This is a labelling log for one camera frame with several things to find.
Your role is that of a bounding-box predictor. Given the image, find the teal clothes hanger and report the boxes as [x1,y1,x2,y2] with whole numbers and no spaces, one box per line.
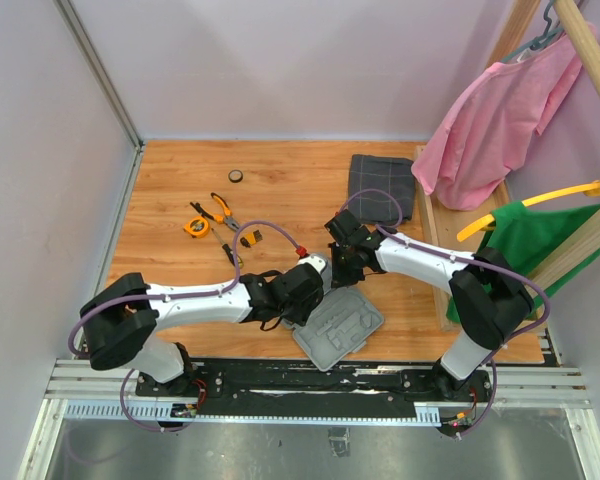
[499,0,566,64]

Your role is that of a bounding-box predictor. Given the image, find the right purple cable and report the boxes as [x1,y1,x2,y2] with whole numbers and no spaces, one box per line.
[337,188,551,441]

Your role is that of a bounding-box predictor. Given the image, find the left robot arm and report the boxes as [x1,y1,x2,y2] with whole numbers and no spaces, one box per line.
[80,255,332,396]

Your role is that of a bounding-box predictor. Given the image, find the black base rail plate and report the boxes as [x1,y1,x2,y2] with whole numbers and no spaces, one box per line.
[135,358,492,419]

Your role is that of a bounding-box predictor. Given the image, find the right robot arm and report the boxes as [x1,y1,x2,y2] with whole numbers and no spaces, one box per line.
[325,210,534,400]

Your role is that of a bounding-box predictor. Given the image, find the hex key set orange holder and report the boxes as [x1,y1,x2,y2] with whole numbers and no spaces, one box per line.
[239,229,263,248]

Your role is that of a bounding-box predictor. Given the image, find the grey plastic tool case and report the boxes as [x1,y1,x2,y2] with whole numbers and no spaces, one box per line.
[282,277,384,372]

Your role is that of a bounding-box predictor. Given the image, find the yellow tape measure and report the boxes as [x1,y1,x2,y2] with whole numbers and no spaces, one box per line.
[183,216,211,239]

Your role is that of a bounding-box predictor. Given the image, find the pink shirt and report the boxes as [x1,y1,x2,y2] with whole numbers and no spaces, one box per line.
[412,35,582,211]

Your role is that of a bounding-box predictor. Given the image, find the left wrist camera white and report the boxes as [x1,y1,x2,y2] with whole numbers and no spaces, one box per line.
[299,253,332,283]

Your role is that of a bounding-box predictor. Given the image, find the yellow clothes hanger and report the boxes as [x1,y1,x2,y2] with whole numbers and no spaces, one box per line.
[456,180,600,242]

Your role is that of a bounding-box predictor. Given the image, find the dark grey checked cloth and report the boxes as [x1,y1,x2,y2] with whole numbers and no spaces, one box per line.
[347,154,416,226]

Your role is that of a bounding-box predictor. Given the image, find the phillips screwdriver black yellow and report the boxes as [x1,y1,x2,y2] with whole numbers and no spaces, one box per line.
[211,228,243,268]

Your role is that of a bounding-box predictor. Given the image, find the green shirt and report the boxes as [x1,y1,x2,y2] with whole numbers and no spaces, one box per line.
[444,199,600,324]

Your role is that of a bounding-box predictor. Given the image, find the wooden clothes rack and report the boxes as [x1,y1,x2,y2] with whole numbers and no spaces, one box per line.
[413,0,600,332]

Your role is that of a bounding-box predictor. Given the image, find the orange black pliers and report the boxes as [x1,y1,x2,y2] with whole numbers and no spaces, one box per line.
[190,192,240,232]

